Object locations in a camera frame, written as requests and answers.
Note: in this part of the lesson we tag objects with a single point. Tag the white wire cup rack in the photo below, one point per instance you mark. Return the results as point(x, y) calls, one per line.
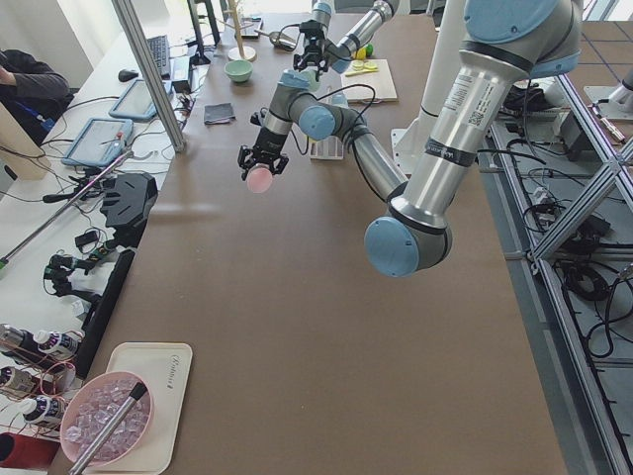
point(330, 149)

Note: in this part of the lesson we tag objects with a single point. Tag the black keyboard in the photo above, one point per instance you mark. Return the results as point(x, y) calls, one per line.
point(160, 51)

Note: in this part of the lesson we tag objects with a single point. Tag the light blue plastic cup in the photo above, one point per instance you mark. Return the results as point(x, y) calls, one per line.
point(339, 99)

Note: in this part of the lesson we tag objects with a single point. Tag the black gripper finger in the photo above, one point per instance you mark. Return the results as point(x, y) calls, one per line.
point(278, 163)
point(321, 66)
point(246, 160)
point(298, 62)

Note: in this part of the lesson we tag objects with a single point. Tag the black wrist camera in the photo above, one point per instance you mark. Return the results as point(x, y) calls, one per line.
point(311, 27)

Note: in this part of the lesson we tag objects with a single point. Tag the metal scoop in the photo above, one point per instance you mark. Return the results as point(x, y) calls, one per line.
point(279, 40)

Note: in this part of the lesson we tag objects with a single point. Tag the seated person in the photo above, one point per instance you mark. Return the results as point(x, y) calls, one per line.
point(33, 93)

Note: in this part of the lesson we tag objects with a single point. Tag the grey folded cloth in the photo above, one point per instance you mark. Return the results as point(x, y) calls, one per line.
point(218, 113)

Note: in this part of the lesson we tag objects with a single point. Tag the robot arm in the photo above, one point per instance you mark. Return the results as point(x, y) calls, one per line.
point(483, 49)
point(341, 54)

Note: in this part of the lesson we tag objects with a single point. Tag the pink plastic cup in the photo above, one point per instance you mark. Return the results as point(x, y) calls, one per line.
point(259, 179)

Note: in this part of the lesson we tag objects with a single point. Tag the beige plastic tray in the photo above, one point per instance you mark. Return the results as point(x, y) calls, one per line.
point(164, 368)

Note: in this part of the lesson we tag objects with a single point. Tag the aluminium frame post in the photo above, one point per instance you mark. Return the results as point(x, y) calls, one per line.
point(132, 28)

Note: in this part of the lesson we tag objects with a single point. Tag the metal rod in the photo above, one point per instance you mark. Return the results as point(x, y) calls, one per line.
point(5, 259)

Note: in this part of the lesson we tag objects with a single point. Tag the green plastic cup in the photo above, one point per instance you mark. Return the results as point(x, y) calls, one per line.
point(310, 75)

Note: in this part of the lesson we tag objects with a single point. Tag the blue teach pendant tablet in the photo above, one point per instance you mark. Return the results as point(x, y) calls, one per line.
point(99, 143)

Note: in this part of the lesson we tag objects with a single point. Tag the pink bowl of ice cubes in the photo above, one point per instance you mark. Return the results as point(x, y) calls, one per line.
point(93, 406)

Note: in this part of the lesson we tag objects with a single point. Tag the black plastic housing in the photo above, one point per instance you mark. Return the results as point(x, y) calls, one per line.
point(128, 199)

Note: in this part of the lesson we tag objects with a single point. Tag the green ceramic bowl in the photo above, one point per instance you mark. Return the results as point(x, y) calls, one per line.
point(238, 70)

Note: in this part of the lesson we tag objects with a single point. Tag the black computer mouse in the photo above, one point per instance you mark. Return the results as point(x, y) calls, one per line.
point(125, 75)

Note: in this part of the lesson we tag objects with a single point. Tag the wooden cutting board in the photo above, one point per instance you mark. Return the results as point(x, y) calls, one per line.
point(363, 88)

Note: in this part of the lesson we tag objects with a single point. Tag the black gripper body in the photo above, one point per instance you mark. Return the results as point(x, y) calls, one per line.
point(269, 142)
point(314, 48)

